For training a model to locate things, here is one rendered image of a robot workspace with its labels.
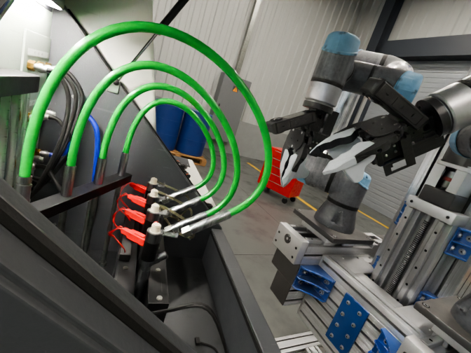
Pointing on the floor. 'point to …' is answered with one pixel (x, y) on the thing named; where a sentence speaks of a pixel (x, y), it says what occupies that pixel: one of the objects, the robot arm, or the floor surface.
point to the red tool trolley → (292, 189)
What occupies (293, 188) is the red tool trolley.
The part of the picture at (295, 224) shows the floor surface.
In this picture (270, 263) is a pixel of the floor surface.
